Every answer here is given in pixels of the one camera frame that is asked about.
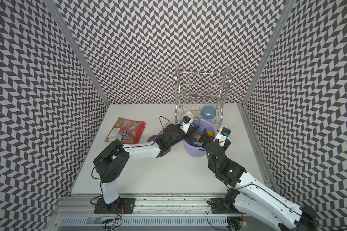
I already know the blue fork yellow handle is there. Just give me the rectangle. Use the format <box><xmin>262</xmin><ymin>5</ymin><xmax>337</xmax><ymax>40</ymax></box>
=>
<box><xmin>189</xmin><ymin>117</ymin><xmax>201</xmax><ymax>147</ymax></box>

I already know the purple plastic bucket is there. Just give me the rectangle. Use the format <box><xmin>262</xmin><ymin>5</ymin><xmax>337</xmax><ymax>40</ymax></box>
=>
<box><xmin>183</xmin><ymin>119</ymin><xmax>217</xmax><ymax>157</ymax></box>

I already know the purple rake pink handle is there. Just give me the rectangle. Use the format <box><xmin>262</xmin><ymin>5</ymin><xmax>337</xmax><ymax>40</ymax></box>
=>
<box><xmin>147</xmin><ymin>135</ymin><xmax>158</xmax><ymax>142</ymax></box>

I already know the yellow plastic shovel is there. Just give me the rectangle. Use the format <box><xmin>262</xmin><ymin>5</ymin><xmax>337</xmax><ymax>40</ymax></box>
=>
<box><xmin>208</xmin><ymin>130</ymin><xmax>214</xmax><ymax>141</ymax></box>

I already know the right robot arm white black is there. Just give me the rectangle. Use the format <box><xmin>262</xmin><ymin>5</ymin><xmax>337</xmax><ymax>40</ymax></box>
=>
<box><xmin>200</xmin><ymin>127</ymin><xmax>317</xmax><ymax>231</ymax></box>

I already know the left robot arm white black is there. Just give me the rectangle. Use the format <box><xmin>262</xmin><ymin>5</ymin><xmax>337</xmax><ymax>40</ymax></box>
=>
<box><xmin>93</xmin><ymin>124</ymin><xmax>199</xmax><ymax>206</ymax></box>

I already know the white orange patterned bowl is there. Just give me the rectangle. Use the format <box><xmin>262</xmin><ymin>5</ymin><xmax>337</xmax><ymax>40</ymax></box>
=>
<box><xmin>184</xmin><ymin>111</ymin><xmax>196</xmax><ymax>118</ymax></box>

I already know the blue bowl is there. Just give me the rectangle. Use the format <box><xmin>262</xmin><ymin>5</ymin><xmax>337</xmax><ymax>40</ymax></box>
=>
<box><xmin>200</xmin><ymin>106</ymin><xmax>217</xmax><ymax>120</ymax></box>

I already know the silver metal dish rack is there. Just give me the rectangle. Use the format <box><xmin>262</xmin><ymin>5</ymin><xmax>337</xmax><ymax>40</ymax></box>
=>
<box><xmin>174</xmin><ymin>64</ymin><xmax>232</xmax><ymax>129</ymax></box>

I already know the red snack bag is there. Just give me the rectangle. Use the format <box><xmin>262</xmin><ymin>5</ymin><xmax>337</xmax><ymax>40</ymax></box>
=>
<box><xmin>105</xmin><ymin>117</ymin><xmax>146</xmax><ymax>144</ymax></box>

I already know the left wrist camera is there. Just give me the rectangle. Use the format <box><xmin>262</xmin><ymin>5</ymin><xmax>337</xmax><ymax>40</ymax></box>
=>
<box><xmin>180</xmin><ymin>116</ymin><xmax>193</xmax><ymax>134</ymax></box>

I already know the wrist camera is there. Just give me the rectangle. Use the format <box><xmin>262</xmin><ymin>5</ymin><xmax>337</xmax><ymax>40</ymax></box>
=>
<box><xmin>180</xmin><ymin>116</ymin><xmax>193</xmax><ymax>134</ymax></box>
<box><xmin>215</xmin><ymin>126</ymin><xmax>231</xmax><ymax>147</ymax></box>

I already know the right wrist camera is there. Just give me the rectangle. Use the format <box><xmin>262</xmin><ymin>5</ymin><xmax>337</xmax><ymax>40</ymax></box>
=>
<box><xmin>215</xmin><ymin>126</ymin><xmax>231</xmax><ymax>147</ymax></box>

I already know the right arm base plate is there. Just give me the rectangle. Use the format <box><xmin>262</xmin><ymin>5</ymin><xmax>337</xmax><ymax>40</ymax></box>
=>
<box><xmin>207</xmin><ymin>198</ymin><xmax>239</xmax><ymax>214</ymax></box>

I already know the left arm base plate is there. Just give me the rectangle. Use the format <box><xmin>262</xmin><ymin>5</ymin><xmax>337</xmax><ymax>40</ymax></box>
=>
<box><xmin>94</xmin><ymin>197</ymin><xmax>136</xmax><ymax>214</ymax></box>

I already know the aluminium frame post right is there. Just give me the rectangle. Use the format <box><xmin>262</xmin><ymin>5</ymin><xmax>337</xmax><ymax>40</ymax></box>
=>
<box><xmin>238</xmin><ymin>0</ymin><xmax>297</xmax><ymax>192</ymax></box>

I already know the aluminium frame post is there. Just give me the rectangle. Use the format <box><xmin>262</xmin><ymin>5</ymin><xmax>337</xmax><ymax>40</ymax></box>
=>
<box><xmin>43</xmin><ymin>0</ymin><xmax>110</xmax><ymax>106</ymax></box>
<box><xmin>238</xmin><ymin>0</ymin><xmax>297</xmax><ymax>192</ymax></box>

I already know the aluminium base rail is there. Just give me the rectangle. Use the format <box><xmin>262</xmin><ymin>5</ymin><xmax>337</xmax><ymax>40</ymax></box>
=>
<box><xmin>51</xmin><ymin>193</ymin><xmax>298</xmax><ymax>231</ymax></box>

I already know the aluminium frame post left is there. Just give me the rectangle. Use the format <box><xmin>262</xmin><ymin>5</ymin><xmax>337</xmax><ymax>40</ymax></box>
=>
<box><xmin>43</xmin><ymin>0</ymin><xmax>110</xmax><ymax>106</ymax></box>

